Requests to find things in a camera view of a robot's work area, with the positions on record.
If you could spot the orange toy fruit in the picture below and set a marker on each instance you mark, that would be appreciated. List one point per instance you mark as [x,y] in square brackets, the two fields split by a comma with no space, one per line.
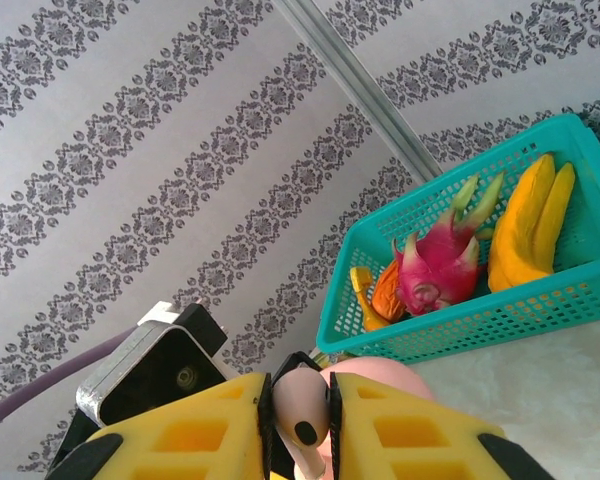
[387,295]

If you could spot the teal plastic basket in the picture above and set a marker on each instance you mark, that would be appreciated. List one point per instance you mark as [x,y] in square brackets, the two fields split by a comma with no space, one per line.
[555,310]

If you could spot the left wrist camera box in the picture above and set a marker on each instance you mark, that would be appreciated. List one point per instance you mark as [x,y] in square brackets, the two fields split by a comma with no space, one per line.
[170,360]

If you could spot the yellow banana bunch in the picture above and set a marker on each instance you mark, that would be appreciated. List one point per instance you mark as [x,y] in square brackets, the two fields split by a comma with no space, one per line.
[520,235]

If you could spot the aluminium frame post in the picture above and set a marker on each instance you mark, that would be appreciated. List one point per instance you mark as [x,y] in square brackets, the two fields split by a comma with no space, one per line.
[360,80]

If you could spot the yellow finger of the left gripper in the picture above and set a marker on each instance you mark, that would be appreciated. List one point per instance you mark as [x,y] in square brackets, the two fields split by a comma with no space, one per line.
[292,364]

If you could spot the pink earbud charging case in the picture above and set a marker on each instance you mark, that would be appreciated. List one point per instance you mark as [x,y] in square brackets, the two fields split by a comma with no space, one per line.
[380,372]

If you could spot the green candy bag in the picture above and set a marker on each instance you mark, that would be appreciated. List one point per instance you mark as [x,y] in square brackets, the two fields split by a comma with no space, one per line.
[330,357]

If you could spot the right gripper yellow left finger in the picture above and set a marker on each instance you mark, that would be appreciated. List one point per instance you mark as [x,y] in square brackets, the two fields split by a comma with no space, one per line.
[240,395]

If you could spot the yellow curved fruit piece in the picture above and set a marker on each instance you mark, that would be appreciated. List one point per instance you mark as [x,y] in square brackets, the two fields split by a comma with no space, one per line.
[357,280]

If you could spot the pink dragon fruit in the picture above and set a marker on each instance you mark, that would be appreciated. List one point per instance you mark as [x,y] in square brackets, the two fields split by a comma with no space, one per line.
[440,260]

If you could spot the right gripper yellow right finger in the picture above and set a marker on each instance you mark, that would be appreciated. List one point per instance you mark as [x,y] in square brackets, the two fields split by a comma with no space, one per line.
[355,430]

